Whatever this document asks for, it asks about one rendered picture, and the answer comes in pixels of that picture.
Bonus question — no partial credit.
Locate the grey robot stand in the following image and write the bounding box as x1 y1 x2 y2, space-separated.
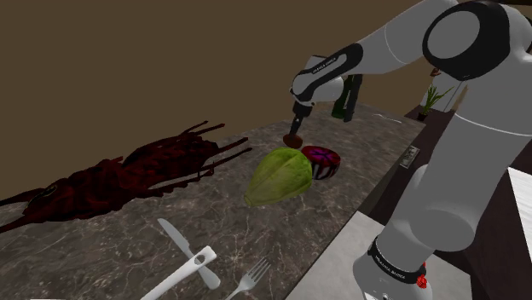
286 210 476 300

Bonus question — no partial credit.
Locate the green potted plant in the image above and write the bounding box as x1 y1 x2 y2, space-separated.
417 82 455 123

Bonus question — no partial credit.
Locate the silver fork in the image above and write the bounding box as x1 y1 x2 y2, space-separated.
225 257 273 300

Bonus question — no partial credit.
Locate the brown round fruit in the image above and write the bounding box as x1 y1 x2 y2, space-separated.
282 133 304 150

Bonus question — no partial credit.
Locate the red patterned bowl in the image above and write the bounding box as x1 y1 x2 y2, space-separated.
300 144 342 182

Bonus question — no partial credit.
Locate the black bottle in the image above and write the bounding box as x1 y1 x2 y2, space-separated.
343 74 364 124

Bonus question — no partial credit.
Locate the silver table knife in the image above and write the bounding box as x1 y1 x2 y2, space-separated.
157 217 222 291

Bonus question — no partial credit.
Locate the green cabbage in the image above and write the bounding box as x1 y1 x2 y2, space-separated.
243 147 314 208

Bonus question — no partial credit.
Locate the white peeler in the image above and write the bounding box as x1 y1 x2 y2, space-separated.
140 245 218 300

